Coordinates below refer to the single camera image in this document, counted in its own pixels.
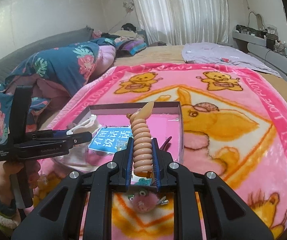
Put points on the shallow brown cardboard box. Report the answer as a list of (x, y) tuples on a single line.
[(113, 109)]

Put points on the blue floral quilt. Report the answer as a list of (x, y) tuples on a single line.
[(58, 65)]

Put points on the dark brown hair clip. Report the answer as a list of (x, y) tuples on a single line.
[(166, 143)]

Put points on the purple striped pillow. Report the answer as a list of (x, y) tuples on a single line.
[(133, 47)]

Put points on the pink fuzzy hair clip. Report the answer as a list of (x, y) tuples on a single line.
[(146, 202)]

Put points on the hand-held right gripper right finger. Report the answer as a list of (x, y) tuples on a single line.
[(79, 138)]

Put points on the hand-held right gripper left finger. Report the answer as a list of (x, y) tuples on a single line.
[(61, 133)]

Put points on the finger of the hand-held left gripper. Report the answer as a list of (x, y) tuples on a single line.
[(155, 155), (129, 180)]

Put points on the white hair claw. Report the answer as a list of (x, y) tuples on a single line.
[(86, 125)]

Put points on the white window curtain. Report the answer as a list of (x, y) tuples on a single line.
[(178, 10)]

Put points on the clear plastic packet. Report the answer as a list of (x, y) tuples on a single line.
[(71, 158)]

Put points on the person's left hand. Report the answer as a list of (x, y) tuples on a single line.
[(4, 180)]

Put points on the pink bear printed blanket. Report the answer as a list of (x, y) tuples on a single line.
[(246, 130)]

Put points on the bed with grey headboard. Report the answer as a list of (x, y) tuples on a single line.
[(163, 52)]

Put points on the lilac cloth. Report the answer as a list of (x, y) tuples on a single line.
[(221, 55)]

